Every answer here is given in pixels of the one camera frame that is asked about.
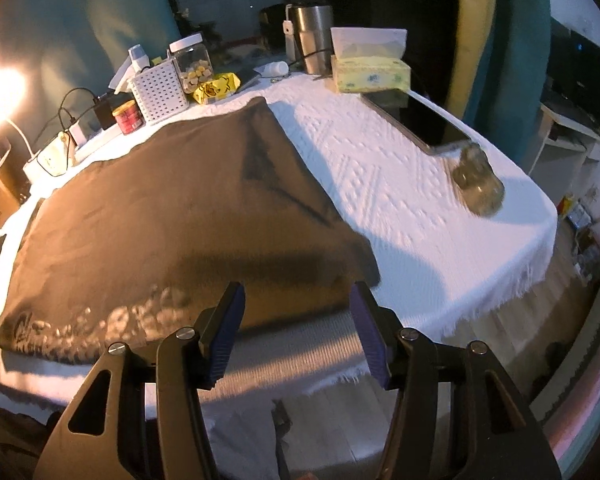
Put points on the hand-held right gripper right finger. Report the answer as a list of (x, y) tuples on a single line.
[(372, 342)]

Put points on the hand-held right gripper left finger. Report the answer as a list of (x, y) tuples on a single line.
[(225, 340)]

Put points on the brown printed t-shirt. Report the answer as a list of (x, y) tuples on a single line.
[(155, 210)]

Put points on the white textured tablecloth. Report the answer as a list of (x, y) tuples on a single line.
[(405, 185)]

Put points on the small stone figurine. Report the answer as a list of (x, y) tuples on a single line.
[(480, 185)]

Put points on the smartphone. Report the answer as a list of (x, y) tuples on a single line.
[(420, 120)]

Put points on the person's dark clothing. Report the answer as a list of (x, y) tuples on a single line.
[(10, 440)]

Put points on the red can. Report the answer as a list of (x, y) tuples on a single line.
[(128, 119)]

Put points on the white bear print mug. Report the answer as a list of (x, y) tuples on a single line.
[(55, 157)]

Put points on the yellow snack packet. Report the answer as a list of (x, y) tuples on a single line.
[(215, 89)]

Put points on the white charger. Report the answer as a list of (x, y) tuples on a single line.
[(78, 134)]

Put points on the black charger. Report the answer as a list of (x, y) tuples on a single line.
[(105, 116)]

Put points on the white perforated basket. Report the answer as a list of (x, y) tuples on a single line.
[(160, 92)]

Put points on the yellow green tissue box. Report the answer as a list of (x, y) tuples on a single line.
[(370, 75)]

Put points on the white power strip with chargers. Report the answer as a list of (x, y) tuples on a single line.
[(101, 96)]

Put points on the glass jar with white lid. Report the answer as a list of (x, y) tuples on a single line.
[(192, 67)]

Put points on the small white pill bottle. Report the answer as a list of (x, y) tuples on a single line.
[(276, 69)]

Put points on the crumpled white tissue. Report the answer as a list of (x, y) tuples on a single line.
[(120, 79)]

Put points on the white television stand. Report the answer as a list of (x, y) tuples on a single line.
[(565, 125)]

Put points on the grey and white bottle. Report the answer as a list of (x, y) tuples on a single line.
[(139, 56)]

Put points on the stainless steel tumbler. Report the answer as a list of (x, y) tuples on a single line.
[(315, 35)]

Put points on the teal curtain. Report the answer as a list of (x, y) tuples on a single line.
[(80, 25), (515, 60)]

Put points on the yellow curtain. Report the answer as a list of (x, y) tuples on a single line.
[(472, 35)]

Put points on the black television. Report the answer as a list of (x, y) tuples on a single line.
[(590, 75)]

